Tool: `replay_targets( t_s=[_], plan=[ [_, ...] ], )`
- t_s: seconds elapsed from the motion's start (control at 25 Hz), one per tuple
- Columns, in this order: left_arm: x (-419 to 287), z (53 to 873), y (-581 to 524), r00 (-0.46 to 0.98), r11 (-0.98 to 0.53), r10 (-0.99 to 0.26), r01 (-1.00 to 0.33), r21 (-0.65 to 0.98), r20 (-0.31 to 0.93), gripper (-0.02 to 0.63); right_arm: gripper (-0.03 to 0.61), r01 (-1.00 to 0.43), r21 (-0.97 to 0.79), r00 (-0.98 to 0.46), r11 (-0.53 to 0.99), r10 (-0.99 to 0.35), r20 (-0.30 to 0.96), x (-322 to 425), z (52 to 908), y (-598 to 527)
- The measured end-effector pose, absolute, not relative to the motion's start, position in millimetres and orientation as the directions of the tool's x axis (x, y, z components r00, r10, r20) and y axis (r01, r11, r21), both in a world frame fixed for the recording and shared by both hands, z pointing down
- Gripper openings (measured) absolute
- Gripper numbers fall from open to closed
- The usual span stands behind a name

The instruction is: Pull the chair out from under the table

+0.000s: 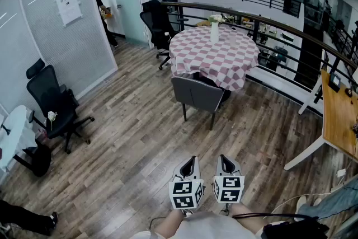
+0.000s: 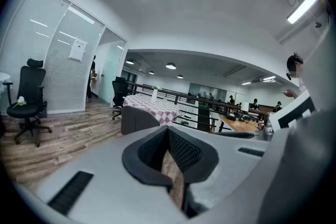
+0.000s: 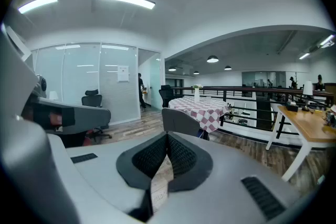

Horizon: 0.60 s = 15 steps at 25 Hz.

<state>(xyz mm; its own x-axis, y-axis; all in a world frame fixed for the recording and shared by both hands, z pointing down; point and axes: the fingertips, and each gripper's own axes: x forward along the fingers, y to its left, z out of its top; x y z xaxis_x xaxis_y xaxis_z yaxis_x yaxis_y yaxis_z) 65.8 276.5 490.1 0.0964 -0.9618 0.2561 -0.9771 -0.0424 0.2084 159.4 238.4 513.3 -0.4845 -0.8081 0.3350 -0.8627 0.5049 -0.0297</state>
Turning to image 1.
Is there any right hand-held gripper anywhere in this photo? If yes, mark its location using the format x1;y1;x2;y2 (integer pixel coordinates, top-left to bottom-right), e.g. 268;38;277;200
213;154;246;204

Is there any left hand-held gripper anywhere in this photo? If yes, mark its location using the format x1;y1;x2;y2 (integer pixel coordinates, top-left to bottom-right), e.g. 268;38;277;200
168;156;205;210

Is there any blue upholstered chair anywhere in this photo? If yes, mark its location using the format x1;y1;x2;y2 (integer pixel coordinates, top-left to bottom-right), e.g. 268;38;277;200
170;76;224;131

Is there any person's left forearm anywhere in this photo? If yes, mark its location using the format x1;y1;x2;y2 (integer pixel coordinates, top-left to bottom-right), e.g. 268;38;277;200
155;208;194;239

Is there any black shoulder bag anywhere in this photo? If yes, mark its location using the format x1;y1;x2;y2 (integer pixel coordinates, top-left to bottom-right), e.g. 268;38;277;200
261;217;331;239

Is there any person's right forearm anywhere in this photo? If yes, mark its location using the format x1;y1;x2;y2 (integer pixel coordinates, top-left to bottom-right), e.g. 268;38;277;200
229;203;265;233

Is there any black mesh office chair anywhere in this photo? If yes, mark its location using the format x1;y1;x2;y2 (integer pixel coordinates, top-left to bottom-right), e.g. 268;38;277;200
139;0;190;71

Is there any black office chair with headrest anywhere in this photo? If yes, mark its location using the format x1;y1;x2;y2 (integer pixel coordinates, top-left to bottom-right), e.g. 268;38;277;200
26;58;95;154

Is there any person's white shirt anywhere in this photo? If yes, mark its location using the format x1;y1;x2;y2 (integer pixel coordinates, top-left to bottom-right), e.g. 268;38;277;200
131;211;266;239

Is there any pink white checkered tablecloth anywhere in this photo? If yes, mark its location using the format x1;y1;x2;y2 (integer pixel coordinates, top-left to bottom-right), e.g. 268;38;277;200
168;25;261;92

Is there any wooden desk with white legs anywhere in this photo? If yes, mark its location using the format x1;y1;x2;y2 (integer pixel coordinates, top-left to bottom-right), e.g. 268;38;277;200
284;68;358;171

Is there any white vase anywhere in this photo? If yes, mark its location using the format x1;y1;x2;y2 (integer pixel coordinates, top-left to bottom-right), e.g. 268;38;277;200
209;21;220;43

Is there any black box device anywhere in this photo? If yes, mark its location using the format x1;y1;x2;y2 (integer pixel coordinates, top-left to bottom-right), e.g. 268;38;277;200
327;72;342;93

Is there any single white artificial flower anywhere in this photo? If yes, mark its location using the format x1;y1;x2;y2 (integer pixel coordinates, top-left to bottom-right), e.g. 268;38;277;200
47;110;58;131

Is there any black railing with wooden handrail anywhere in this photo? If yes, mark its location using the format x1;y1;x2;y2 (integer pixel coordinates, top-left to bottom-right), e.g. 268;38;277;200
161;1;358;115

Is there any black metal walkway railing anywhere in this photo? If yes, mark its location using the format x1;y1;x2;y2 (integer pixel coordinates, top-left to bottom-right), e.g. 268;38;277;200
329;16;358;76

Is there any white cloth covered table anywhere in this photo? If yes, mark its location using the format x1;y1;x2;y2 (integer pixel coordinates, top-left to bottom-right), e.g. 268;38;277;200
0;105;53;177

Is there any black cable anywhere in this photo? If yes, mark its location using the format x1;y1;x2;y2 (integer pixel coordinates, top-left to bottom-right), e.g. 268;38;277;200
232;212;319;221
149;217;168;230

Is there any white cable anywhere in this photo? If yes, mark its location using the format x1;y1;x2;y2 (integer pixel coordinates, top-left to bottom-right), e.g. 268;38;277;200
270;191;333;219

